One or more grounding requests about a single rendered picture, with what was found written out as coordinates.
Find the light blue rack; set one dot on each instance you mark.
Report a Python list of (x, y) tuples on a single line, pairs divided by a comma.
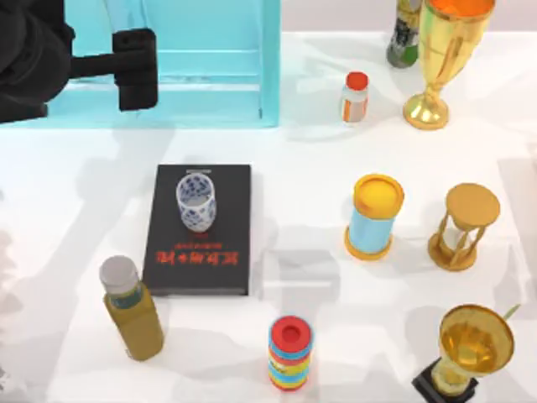
[(210, 63)]

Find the blue and white cup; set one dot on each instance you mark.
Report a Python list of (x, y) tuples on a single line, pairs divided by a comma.
[(195, 207)]

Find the black book red lettering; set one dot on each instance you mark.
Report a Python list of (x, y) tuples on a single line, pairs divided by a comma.
[(197, 260)]

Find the white bottle red cap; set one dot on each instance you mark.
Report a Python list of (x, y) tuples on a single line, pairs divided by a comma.
[(355, 98)]

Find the olive bottle grey cap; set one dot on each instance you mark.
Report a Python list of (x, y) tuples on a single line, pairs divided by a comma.
[(132, 317)]

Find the light blue can yellow lid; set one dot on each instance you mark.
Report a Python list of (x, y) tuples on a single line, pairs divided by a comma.
[(372, 218)]

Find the dark green patterned bottle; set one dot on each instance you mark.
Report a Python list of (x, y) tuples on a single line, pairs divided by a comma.
[(403, 38)]

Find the red yellow blue striped can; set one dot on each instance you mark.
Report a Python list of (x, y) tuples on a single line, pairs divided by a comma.
[(290, 352)]

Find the tall gold trophy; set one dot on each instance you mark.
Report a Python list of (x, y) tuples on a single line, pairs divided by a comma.
[(444, 54)]

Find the golden hourglass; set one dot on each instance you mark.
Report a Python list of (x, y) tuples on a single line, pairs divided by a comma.
[(463, 228)]

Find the gold trophy black base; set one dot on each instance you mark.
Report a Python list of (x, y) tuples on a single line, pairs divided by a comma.
[(470, 348)]

